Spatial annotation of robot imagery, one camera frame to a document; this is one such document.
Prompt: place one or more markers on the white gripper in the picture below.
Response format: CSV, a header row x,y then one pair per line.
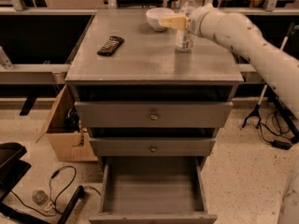
x,y
196,20

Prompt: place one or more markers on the clear plastic water bottle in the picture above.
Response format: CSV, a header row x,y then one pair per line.
x,y
184,40

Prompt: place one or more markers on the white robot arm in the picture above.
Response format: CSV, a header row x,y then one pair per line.
x,y
280,71

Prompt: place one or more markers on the grey drawer cabinet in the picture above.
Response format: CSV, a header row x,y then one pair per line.
x,y
146,67

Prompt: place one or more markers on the top grey drawer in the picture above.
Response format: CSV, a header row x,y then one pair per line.
x,y
153,114

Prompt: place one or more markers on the middle grey drawer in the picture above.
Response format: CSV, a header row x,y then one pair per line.
x,y
152,146

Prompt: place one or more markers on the bottom grey open drawer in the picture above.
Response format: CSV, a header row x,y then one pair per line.
x,y
153,190

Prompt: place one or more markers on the white ceramic bowl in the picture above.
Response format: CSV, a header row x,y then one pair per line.
x,y
154,14

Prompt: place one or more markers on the black remote control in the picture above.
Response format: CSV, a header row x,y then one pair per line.
x,y
110,46

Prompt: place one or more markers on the black white reacher tool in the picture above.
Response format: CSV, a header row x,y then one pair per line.
x,y
255,112

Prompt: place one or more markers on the brown cardboard box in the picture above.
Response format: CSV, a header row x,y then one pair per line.
x,y
68,145

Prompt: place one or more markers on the black power adapter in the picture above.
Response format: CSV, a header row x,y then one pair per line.
x,y
281,145

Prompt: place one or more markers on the clear plastic cup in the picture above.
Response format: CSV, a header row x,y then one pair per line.
x,y
39,197

